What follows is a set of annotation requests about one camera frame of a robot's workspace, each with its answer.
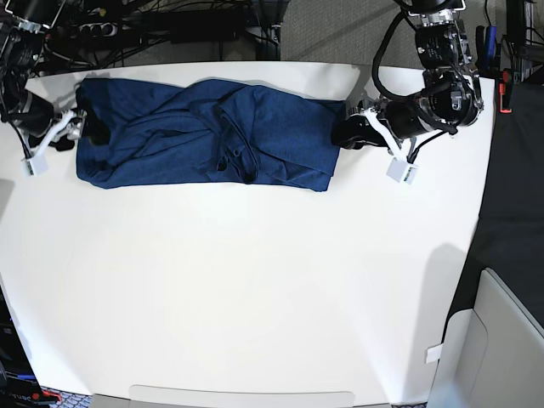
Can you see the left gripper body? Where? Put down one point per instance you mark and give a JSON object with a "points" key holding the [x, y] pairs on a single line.
{"points": [[397, 117]]}

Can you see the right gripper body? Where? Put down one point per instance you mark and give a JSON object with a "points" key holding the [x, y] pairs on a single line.
{"points": [[66, 125]]}

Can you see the blue long-sleeve shirt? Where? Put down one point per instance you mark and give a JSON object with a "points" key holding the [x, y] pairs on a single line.
{"points": [[213, 131]]}

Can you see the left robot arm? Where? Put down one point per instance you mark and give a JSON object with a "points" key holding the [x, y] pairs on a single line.
{"points": [[451, 95]]}

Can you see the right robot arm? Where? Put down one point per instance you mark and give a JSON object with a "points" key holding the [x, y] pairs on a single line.
{"points": [[24, 25]]}

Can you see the black power strip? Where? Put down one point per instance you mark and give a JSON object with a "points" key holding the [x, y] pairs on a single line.
{"points": [[96, 30]]}

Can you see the red and black clamp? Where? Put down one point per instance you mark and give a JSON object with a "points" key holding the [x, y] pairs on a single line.
{"points": [[505, 91]]}

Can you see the black box red button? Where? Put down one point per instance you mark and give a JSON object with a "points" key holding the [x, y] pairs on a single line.
{"points": [[17, 392]]}

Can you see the beige plastic bin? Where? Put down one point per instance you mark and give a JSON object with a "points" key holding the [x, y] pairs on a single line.
{"points": [[492, 354]]}

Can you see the blue handled tool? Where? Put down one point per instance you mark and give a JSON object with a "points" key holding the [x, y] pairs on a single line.
{"points": [[490, 44]]}

